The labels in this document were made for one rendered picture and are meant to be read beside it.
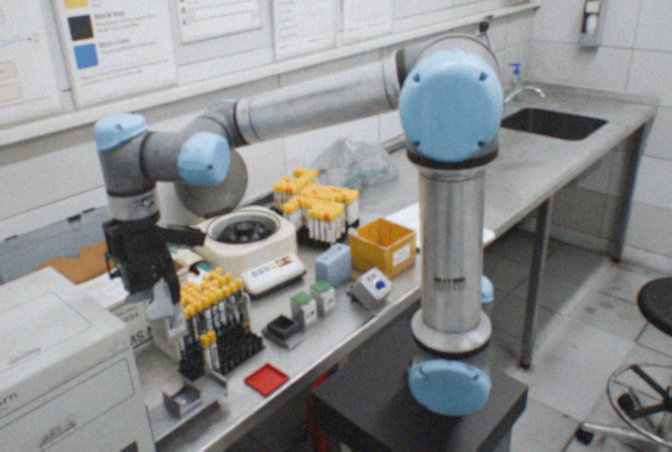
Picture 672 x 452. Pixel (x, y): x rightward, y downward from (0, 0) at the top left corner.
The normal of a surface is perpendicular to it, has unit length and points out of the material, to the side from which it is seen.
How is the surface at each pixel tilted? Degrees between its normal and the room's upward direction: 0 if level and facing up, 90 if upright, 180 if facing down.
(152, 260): 90
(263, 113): 68
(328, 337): 0
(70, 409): 90
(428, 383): 99
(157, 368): 0
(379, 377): 3
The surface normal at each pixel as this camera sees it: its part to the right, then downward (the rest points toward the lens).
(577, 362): -0.04, -0.91
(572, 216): -0.68, 0.32
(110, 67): 0.75, 0.32
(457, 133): -0.25, 0.32
